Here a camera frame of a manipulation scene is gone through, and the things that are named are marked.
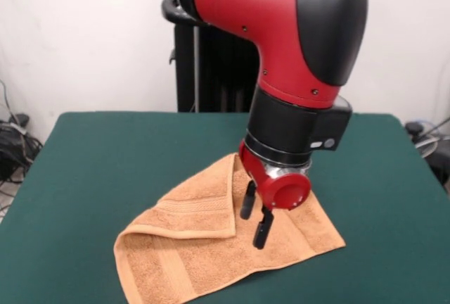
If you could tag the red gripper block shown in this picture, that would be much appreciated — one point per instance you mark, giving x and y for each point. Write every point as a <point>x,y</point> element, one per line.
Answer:
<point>284,193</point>

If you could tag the dark green table cloth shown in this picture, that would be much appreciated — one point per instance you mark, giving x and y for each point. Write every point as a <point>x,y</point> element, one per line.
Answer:
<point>88,159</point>

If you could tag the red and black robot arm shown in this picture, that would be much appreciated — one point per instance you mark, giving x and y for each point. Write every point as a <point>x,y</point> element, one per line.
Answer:
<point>267,19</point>

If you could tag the orange terry towel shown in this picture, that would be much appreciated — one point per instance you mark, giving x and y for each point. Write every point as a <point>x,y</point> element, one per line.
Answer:
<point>197,254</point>

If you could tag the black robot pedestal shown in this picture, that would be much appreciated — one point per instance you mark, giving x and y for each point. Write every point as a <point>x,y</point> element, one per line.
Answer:
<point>211,71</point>

